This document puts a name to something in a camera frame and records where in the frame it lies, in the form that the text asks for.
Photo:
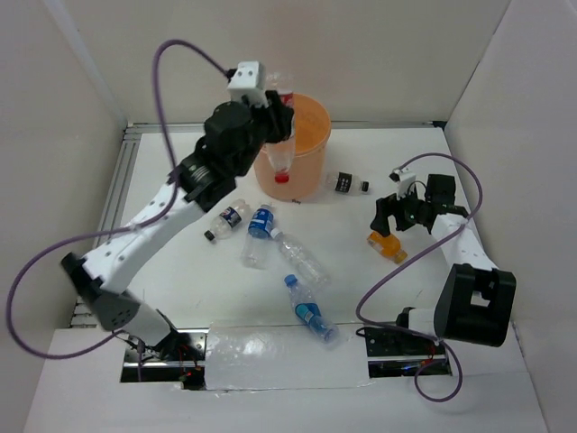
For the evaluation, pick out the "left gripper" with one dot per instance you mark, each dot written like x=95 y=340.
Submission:
x=279 y=117

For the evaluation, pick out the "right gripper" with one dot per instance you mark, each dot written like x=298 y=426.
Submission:
x=390 y=206

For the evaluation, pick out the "orange juice bottle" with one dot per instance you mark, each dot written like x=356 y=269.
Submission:
x=388 y=247

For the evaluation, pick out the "black label small bottle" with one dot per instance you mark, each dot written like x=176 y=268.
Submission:
x=346 y=183

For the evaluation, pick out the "Pepsi label clear bottle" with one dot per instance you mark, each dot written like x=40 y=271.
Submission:
x=227 y=221

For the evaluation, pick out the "blue label clear bottle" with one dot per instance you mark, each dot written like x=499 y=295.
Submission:
x=257 y=241

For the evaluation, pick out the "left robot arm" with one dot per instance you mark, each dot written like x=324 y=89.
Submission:
x=102 y=276

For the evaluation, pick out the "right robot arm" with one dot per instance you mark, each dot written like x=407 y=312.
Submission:
x=476 y=301

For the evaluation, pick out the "orange plastic bin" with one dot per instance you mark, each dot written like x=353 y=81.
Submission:
x=313 y=130

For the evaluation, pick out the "clear white cap bottle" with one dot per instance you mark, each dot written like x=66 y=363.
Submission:
x=300 y=258

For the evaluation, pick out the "blue cap crushed bottle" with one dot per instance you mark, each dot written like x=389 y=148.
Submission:
x=308 y=312

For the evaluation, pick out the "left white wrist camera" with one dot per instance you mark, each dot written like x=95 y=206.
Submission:
x=247 y=84

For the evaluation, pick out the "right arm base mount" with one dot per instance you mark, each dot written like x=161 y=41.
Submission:
x=395 y=354

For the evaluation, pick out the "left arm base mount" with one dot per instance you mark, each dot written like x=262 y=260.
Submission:
x=180 y=359

